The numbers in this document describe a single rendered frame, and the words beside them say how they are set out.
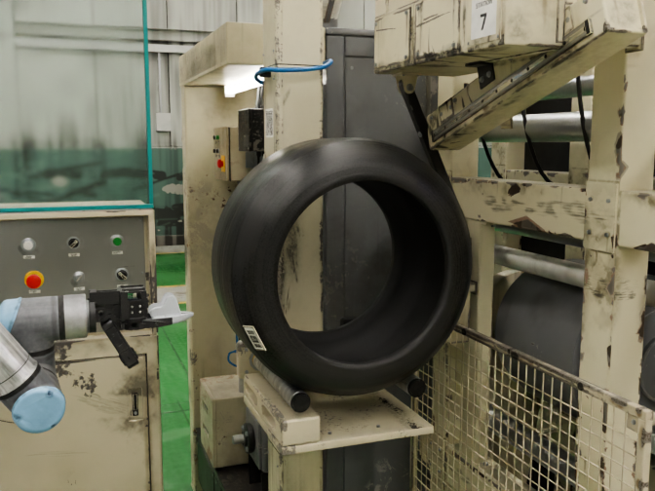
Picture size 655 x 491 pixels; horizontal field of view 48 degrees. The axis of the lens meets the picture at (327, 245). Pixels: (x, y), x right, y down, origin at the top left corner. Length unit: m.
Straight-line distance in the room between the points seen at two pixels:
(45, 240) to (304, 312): 0.77
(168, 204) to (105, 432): 8.61
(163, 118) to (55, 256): 8.60
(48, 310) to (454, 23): 1.00
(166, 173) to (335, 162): 9.27
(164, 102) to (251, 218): 9.36
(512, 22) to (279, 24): 0.68
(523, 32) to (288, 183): 0.54
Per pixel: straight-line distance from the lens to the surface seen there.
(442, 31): 1.64
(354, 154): 1.54
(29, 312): 1.53
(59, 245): 2.21
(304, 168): 1.51
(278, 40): 1.90
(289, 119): 1.89
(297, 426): 1.63
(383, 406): 1.87
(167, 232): 10.80
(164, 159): 10.73
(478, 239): 2.09
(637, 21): 1.49
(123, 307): 1.54
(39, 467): 2.33
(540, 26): 1.48
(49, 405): 1.43
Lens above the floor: 1.45
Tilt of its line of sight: 8 degrees down
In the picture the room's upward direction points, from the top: straight up
